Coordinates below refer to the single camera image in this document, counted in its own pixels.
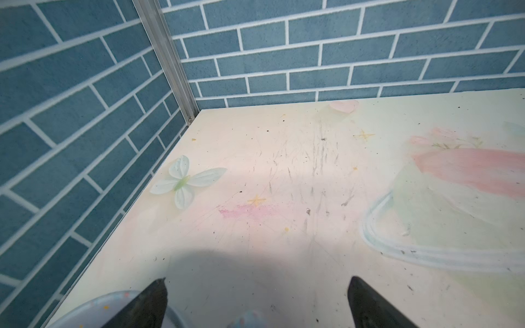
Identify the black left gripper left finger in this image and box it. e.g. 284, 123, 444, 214
103, 278, 168, 328

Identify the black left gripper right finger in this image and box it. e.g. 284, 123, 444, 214
347, 276, 417, 328

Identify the aluminium corner post left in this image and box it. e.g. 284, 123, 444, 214
133, 0, 199, 125

